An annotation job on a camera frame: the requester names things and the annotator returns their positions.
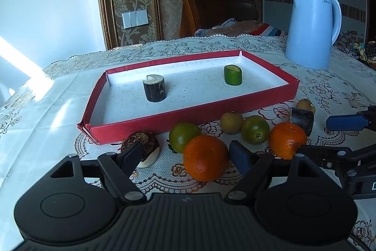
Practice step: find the large orange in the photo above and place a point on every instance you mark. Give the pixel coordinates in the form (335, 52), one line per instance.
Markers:
(205, 158)

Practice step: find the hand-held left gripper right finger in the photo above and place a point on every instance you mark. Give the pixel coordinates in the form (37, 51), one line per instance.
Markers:
(238, 157)

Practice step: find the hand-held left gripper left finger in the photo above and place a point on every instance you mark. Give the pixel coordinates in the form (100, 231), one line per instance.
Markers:
(132, 154)

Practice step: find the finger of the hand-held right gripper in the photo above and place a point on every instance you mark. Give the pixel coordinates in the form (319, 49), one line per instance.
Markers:
(346, 122)
(335, 155)

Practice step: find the dark brown white-fleshed cut fruit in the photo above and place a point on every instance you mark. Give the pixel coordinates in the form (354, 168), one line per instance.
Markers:
(149, 151)

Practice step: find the light blue electric kettle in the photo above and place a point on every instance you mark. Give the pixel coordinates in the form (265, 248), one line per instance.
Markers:
(310, 27)

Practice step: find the small orange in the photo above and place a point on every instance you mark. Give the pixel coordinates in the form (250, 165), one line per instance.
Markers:
(286, 139)

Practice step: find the wooden bed headboard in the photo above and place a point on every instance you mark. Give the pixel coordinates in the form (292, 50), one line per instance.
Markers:
(217, 7)

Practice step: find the green sugarcane piece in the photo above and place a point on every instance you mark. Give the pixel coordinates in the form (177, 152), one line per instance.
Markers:
(233, 75)

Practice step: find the red shallow box tray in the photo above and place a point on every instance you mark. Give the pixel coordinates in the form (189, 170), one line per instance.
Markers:
(188, 89)

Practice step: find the green mandarin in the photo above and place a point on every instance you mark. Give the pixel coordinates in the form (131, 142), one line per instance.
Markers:
(183, 136)
(255, 129)

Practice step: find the striped colourful blanket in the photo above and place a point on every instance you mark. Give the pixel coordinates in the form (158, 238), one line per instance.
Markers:
(243, 27)

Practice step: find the white wall light switch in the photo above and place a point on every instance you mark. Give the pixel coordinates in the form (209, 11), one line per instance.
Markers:
(135, 19)

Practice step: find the floral bedding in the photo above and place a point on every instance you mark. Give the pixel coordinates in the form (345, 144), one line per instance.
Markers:
(358, 46)

